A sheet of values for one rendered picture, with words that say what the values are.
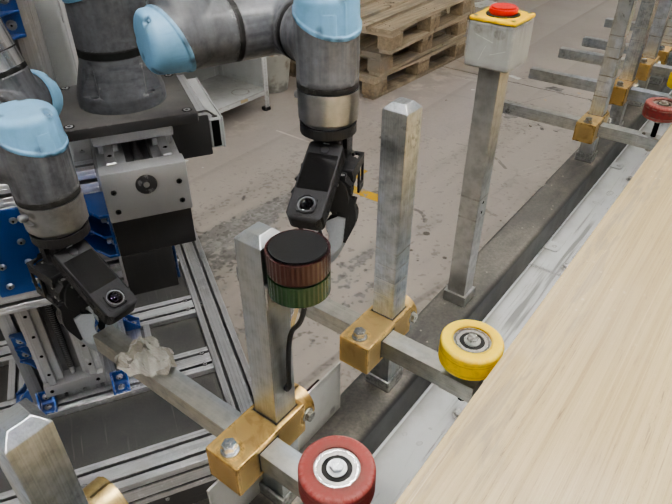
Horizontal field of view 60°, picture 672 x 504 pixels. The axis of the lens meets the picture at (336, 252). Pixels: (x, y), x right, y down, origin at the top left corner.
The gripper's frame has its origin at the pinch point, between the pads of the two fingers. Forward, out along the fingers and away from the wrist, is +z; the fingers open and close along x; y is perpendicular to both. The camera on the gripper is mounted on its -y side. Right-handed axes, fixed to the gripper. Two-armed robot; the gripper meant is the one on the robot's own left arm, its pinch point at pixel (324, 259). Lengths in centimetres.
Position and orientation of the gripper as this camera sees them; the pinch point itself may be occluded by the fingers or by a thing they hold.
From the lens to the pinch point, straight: 83.1
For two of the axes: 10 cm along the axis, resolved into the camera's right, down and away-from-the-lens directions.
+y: 3.0, -5.6, 7.8
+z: 0.0, 8.1, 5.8
